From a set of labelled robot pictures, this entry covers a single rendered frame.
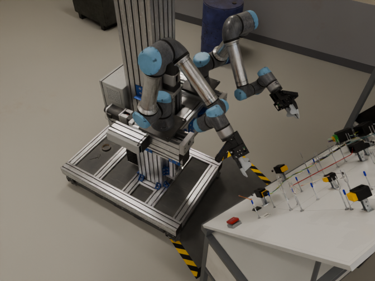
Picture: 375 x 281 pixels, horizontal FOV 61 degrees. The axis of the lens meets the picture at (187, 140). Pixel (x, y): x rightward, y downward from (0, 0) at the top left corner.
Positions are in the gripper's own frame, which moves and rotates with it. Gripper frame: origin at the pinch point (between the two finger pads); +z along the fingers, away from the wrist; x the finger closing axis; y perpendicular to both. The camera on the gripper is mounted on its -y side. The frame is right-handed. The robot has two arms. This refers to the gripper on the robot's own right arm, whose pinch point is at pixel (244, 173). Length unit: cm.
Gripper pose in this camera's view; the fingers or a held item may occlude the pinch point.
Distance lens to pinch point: 156.7
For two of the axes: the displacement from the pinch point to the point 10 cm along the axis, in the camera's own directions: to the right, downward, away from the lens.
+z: 5.0, 8.5, 1.4
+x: 0.6, -1.9, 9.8
